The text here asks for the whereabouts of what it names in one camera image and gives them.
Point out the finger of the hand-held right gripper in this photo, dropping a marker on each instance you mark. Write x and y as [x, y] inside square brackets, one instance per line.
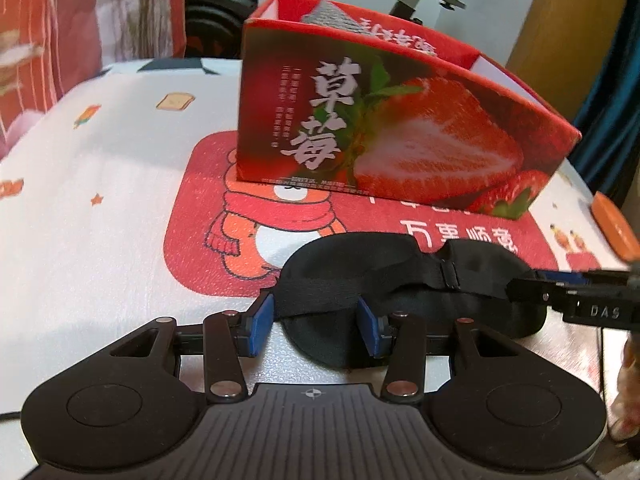
[595, 307]
[560, 278]

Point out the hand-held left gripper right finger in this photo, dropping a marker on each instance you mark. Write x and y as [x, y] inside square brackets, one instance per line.
[369, 327]

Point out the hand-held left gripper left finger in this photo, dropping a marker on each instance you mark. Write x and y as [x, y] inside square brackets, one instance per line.
[261, 325]

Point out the black eye mask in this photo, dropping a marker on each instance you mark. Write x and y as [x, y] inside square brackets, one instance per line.
[350, 265]

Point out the red cardboard box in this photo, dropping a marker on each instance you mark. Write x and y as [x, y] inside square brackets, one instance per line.
[450, 125]

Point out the person's right hand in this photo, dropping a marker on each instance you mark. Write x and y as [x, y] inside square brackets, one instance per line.
[631, 390]

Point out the orange flat object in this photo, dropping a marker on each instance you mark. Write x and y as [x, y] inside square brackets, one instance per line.
[612, 225]

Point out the red printed mat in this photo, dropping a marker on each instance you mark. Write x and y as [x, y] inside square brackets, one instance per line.
[380, 210]

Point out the teal curtain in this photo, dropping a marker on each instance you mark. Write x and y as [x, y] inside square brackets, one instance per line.
[620, 110]

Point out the white printed blanket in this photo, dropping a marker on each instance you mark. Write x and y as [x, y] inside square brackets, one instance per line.
[100, 235]

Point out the wooden panel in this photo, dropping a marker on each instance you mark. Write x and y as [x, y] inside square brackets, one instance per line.
[565, 35]

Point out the grey striped cloth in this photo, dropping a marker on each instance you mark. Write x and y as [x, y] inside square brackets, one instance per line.
[330, 17]

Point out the black exercise bike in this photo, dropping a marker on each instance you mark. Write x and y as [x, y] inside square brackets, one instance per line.
[215, 10]

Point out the red white printed backdrop cloth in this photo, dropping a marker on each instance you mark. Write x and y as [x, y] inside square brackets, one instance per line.
[50, 35]

